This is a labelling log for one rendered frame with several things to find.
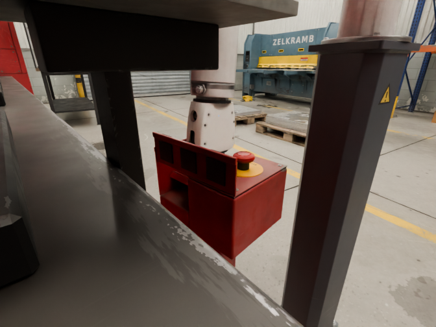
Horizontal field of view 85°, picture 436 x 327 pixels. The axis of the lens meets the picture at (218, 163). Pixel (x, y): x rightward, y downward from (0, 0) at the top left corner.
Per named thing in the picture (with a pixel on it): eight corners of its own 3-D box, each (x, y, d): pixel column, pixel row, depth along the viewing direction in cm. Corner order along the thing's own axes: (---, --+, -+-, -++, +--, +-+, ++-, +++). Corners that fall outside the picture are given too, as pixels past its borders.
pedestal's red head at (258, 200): (281, 218, 49) (292, 134, 42) (231, 261, 39) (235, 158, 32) (212, 187, 62) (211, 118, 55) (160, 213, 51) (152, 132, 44)
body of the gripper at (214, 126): (207, 95, 40) (204, 158, 44) (243, 95, 48) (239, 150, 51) (179, 92, 45) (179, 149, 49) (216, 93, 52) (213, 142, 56)
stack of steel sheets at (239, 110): (261, 113, 426) (261, 109, 424) (232, 116, 397) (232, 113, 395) (231, 105, 505) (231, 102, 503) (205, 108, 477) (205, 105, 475)
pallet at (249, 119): (268, 121, 427) (269, 113, 421) (231, 127, 390) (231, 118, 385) (232, 111, 523) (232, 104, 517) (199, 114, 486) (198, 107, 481)
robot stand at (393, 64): (302, 292, 108) (348, 47, 70) (339, 326, 94) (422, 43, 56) (272, 313, 99) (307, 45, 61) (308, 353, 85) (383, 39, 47)
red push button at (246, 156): (258, 171, 44) (259, 152, 42) (244, 178, 41) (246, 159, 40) (241, 165, 46) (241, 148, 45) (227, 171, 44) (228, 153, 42)
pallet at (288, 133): (363, 142, 315) (365, 131, 310) (328, 154, 272) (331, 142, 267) (289, 124, 406) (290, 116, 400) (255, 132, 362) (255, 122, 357)
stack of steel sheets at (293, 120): (354, 130, 313) (356, 121, 308) (327, 139, 279) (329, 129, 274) (292, 117, 389) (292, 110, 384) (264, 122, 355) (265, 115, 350)
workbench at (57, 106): (104, 124, 406) (85, 23, 348) (52, 130, 369) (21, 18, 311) (91, 109, 547) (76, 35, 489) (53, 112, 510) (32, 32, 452)
